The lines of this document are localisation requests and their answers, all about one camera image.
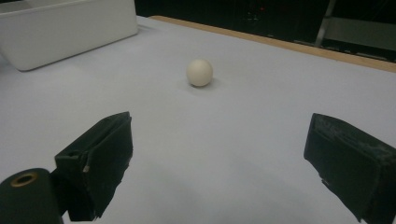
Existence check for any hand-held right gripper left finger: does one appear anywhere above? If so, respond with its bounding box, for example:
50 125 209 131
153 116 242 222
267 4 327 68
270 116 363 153
54 111 134 222

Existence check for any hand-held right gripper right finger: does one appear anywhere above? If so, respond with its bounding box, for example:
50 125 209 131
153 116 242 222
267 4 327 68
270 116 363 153
303 112 396 224

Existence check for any white plastic bin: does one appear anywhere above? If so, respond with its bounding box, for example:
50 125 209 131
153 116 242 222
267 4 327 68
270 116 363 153
0 0 139 73

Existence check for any white ball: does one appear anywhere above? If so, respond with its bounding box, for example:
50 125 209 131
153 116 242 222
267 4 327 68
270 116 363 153
186 59 214 88

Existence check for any grey metal stand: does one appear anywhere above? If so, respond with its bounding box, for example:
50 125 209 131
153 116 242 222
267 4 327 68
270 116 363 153
314 0 396 62

